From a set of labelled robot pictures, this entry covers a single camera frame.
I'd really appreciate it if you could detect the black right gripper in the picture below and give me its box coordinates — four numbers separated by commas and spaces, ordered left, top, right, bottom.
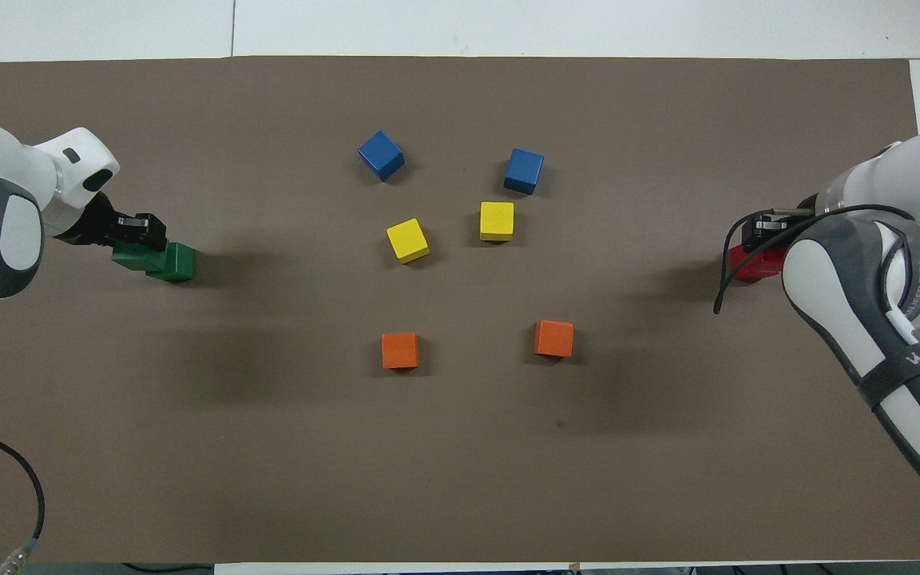
749, 196, 822, 248

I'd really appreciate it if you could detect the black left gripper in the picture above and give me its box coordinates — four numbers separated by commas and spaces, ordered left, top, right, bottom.
55, 192, 168, 250

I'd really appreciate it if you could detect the green wooden block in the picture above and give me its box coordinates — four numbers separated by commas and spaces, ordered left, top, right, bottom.
112, 244, 167, 274
147, 242, 196, 283

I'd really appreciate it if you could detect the orange wooden block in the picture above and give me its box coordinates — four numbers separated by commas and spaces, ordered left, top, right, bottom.
533, 319, 575, 359
381, 332, 420, 371

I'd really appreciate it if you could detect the blue wooden block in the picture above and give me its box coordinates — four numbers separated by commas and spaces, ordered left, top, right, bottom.
503, 148, 545, 196
358, 130, 406, 183

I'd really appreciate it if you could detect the yellow wooden block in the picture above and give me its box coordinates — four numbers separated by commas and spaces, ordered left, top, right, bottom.
386, 218, 431, 265
479, 201, 515, 243

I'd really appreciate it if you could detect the brown table mat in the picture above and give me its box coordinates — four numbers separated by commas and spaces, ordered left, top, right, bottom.
0, 54, 920, 565

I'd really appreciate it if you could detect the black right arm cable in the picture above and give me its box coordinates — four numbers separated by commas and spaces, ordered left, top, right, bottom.
713, 204, 916, 316

